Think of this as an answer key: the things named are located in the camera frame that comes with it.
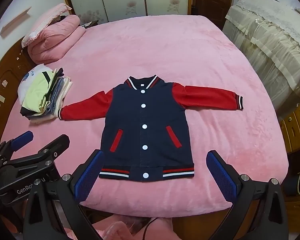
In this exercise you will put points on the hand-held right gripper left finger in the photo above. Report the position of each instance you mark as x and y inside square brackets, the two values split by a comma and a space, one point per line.
[88, 178]

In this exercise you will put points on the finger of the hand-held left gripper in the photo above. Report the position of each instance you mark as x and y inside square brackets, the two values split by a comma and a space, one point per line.
[56, 145]
[22, 140]

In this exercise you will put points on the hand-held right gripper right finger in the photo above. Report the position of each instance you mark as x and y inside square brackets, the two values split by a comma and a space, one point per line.
[221, 180]

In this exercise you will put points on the navy and red varsity jacket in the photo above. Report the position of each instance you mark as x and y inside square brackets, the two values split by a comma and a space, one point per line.
[130, 120]

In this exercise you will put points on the stack of folded clothes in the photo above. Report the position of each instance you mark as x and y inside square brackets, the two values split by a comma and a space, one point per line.
[50, 92]

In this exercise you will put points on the person's pink fleece trousers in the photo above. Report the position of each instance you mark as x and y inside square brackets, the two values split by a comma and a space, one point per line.
[120, 230]

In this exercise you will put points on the wooden headboard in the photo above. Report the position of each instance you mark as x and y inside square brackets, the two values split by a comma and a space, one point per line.
[5, 80]

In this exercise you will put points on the wooden drawer cabinet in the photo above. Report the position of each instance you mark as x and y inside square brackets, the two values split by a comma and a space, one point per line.
[297, 130]

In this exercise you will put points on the folded pink quilt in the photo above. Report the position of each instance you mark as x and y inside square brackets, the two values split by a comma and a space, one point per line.
[57, 42]

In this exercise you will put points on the pink lace-trimmed pillow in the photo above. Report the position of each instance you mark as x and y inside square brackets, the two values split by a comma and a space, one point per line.
[47, 17]

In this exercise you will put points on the pink fleece bed blanket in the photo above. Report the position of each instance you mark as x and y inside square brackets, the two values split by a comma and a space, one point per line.
[165, 55]

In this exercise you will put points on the cream lace furniture cover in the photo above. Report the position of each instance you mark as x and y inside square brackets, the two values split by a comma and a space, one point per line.
[272, 37]

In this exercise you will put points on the dark wooden door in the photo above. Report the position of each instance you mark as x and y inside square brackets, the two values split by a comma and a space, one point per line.
[215, 0]

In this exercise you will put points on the wooden wall shelf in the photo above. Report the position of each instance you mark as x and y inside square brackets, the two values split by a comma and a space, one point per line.
[15, 22]

